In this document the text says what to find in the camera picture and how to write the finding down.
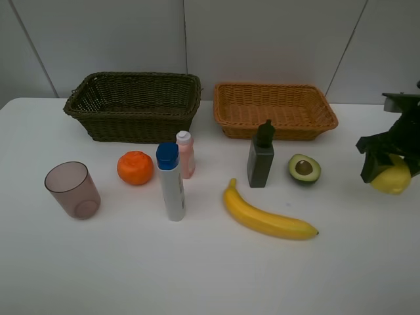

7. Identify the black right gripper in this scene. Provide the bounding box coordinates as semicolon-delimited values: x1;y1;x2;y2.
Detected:
356;111;420;183

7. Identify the yellow lemon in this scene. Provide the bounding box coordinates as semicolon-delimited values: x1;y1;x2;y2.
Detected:
370;154;411;195

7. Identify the halved avocado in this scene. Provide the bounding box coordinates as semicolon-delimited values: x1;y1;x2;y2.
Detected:
287;154;322;185

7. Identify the yellow banana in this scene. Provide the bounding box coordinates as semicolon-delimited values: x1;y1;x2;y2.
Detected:
222;178;319;241

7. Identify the dark green pump bottle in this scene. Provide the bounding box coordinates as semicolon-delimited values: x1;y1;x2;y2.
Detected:
247;119;275;188

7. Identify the translucent pink plastic cup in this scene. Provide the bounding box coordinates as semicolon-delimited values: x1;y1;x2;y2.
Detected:
44;161;101;220

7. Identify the orange wicker basket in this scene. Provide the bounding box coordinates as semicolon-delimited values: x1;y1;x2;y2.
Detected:
213;83;339;141

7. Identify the pink bottle white cap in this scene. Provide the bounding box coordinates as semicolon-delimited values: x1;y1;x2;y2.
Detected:
176;131;196;179

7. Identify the white tube blue cap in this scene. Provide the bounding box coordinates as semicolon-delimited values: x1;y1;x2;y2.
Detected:
156;142;186;222

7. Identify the orange mandarin fruit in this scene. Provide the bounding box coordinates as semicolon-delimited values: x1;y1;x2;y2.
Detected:
117;151;154;186

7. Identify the dark green wicker basket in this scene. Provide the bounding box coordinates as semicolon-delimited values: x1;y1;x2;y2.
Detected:
63;72;201;144

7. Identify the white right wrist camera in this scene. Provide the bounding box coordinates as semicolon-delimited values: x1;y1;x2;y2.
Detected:
382;93;420;113

